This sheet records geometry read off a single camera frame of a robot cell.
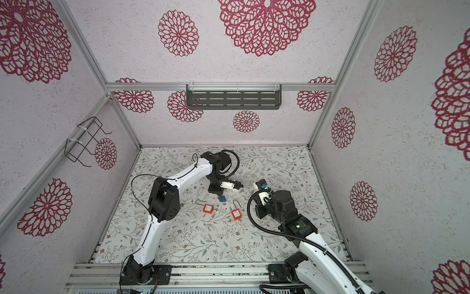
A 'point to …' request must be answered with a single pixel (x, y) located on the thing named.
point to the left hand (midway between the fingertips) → (217, 193)
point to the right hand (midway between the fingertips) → (254, 193)
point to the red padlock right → (236, 213)
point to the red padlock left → (208, 209)
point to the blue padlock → (222, 199)
